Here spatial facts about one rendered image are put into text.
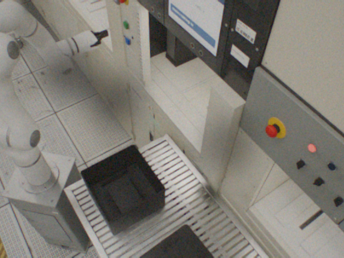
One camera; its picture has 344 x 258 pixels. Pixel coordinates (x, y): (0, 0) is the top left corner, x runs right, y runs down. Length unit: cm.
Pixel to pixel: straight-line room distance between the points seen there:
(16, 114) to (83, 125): 154
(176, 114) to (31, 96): 178
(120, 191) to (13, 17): 87
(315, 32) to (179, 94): 110
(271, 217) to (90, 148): 164
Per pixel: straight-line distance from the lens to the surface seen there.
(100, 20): 239
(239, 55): 103
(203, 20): 112
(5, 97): 130
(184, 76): 191
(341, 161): 93
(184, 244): 140
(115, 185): 162
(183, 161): 168
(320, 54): 84
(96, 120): 285
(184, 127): 167
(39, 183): 169
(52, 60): 149
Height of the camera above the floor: 220
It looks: 53 degrees down
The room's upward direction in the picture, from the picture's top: 2 degrees clockwise
